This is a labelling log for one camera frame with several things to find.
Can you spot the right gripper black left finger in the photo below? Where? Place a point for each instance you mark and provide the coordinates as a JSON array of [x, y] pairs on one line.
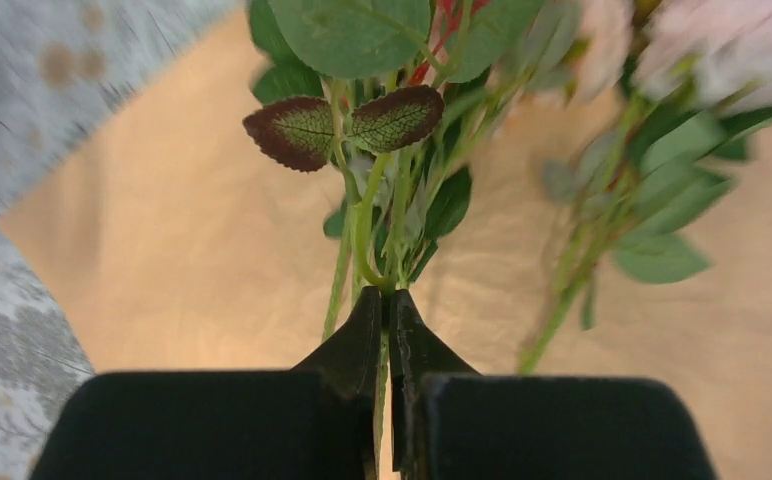
[[312, 421]]

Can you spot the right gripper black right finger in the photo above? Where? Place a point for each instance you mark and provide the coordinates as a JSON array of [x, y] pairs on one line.
[[545, 430]]

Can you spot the green and orange wrapping paper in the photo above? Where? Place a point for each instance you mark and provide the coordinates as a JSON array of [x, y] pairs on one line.
[[170, 242]]

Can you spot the pink fake flower stem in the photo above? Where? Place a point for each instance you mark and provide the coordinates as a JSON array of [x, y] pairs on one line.
[[696, 82], [393, 94]]

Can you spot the floral patterned table mat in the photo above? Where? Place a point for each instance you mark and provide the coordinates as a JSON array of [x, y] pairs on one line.
[[65, 68]]

